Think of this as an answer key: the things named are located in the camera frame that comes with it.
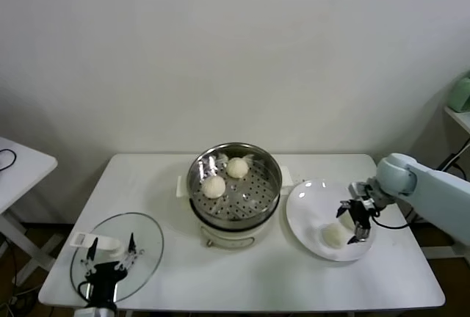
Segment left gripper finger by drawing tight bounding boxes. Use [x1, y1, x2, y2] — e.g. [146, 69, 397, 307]
[116, 233, 143, 271]
[82, 237, 99, 277]

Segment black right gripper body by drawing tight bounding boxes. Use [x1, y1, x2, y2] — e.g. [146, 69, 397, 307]
[347, 199, 372, 241]

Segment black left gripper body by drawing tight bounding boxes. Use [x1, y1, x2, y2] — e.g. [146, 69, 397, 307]
[89, 261, 126, 307]

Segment perforated steel steamer basket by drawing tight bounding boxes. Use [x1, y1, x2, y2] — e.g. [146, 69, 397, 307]
[187, 142, 284, 230]

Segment steel steamer pot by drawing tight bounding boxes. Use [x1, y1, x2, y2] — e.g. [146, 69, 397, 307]
[177, 167, 294, 249]

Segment round glass pot lid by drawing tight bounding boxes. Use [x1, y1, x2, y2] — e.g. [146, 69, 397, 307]
[70, 212, 165, 302]

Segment white round plate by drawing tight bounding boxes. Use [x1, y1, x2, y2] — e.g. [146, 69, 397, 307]
[285, 180, 378, 263]

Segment white side table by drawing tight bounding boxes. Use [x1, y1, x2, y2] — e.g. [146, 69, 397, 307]
[0, 135, 59, 285]

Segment white shelf board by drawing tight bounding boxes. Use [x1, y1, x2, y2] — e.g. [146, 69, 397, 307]
[443, 106, 470, 138]

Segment pale green appliance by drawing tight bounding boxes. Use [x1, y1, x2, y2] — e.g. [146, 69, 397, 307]
[448, 73, 470, 114]

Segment white lid handle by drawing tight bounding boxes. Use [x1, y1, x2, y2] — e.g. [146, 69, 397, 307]
[69, 231, 126, 258]

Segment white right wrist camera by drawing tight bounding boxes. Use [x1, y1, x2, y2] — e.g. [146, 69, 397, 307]
[347, 181, 369, 196]

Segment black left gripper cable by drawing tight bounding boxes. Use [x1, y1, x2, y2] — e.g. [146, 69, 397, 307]
[76, 281, 92, 302]

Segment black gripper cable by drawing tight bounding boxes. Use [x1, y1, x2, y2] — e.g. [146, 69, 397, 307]
[76, 281, 92, 302]
[369, 213, 411, 230]

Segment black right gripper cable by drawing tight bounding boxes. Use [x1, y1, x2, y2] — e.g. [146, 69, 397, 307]
[369, 213, 411, 230]

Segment white stand base frame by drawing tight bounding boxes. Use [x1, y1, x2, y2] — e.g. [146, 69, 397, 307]
[420, 245, 462, 261]

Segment black power cable with adapter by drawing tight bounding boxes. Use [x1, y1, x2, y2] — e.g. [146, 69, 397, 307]
[436, 139, 470, 181]

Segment thin black cable loop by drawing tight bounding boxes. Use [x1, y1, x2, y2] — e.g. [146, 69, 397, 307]
[0, 147, 18, 173]

